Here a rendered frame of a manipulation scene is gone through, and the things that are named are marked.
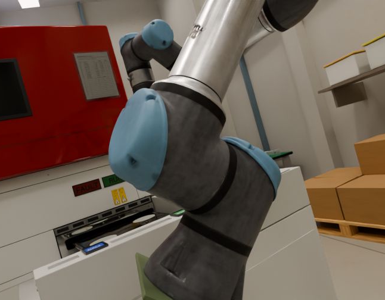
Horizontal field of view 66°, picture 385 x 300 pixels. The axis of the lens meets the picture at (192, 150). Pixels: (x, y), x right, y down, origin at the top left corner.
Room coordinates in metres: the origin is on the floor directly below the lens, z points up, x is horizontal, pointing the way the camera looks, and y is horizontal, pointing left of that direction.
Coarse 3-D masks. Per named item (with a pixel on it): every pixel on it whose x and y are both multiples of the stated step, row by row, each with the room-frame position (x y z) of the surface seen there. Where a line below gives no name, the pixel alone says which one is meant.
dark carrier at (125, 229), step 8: (160, 216) 1.24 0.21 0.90; (120, 224) 1.31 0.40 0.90; (128, 224) 1.26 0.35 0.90; (136, 224) 1.20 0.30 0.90; (144, 224) 1.16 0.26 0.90; (104, 232) 1.23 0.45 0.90; (112, 232) 1.19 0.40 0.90; (120, 232) 1.15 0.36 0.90; (80, 240) 1.20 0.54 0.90; (88, 240) 1.16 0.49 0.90
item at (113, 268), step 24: (168, 216) 0.88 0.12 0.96; (120, 240) 0.75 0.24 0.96; (144, 240) 0.76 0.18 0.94; (48, 264) 0.71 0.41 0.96; (72, 264) 0.66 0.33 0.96; (96, 264) 0.69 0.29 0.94; (120, 264) 0.72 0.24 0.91; (48, 288) 0.63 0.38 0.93; (72, 288) 0.66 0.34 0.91; (96, 288) 0.68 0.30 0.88; (120, 288) 0.71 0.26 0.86
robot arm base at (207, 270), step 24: (168, 240) 0.43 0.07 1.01; (192, 240) 0.40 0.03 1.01; (216, 240) 0.40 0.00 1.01; (168, 264) 0.40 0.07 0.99; (192, 264) 0.38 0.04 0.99; (216, 264) 0.39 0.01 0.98; (240, 264) 0.41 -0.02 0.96; (168, 288) 0.38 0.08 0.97; (192, 288) 0.37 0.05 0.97; (216, 288) 0.38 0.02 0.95; (240, 288) 0.41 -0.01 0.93
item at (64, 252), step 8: (136, 208) 1.39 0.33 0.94; (144, 208) 1.41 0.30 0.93; (152, 208) 1.44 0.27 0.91; (112, 216) 1.33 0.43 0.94; (120, 216) 1.34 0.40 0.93; (128, 216) 1.36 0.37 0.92; (96, 224) 1.28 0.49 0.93; (104, 224) 1.30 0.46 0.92; (72, 232) 1.23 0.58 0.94; (80, 232) 1.25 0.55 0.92; (64, 240) 1.21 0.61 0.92; (64, 248) 1.21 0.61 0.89; (72, 248) 1.23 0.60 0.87; (64, 256) 1.20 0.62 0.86
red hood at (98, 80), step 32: (0, 32) 1.17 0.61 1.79; (32, 32) 1.23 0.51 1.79; (64, 32) 1.30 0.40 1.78; (96, 32) 1.37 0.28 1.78; (0, 64) 1.15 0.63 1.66; (32, 64) 1.21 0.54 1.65; (64, 64) 1.28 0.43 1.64; (96, 64) 1.35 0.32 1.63; (0, 96) 1.13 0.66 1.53; (32, 96) 1.19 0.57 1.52; (64, 96) 1.26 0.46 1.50; (96, 96) 1.32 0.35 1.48; (0, 128) 1.12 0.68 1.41; (32, 128) 1.18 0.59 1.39; (64, 128) 1.24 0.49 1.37; (96, 128) 1.31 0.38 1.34; (0, 160) 1.11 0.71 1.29; (32, 160) 1.16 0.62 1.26; (64, 160) 1.22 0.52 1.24
